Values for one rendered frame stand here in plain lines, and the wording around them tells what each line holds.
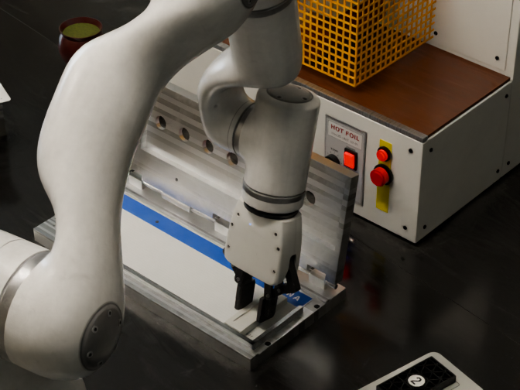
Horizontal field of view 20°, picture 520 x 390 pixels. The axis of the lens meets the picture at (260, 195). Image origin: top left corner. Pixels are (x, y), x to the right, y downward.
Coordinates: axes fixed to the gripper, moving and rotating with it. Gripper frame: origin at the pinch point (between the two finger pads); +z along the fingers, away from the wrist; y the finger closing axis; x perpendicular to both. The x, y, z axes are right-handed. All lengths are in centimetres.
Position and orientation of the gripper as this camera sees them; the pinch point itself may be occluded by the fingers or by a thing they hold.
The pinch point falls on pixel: (255, 300)
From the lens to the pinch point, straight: 203.3
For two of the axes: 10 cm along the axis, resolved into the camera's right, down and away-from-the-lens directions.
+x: 6.5, -2.6, 7.1
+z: -1.4, 8.8, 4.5
